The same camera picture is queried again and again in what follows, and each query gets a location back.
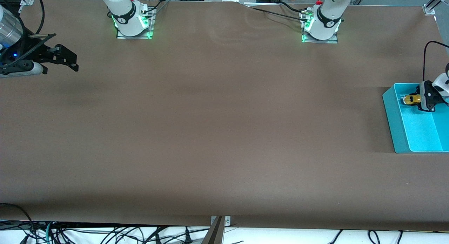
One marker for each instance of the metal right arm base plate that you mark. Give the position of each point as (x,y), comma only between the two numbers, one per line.
(135,36)

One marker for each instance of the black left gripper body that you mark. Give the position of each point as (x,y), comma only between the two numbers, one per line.
(427,96)

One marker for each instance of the grey support beam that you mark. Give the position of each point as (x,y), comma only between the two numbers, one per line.
(214,233)

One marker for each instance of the metal table corner bracket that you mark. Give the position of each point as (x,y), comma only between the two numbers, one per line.
(429,9)

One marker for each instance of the yellow beetle toy car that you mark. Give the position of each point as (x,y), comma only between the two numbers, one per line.
(410,99)

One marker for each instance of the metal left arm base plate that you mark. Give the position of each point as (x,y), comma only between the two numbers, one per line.
(319,40)

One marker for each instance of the metal table edge bracket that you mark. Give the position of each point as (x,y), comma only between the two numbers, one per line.
(227,221)

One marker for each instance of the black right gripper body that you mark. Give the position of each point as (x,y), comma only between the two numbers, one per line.
(41,55)

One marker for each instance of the teal plastic storage bin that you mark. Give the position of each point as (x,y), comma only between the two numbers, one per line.
(417,131)

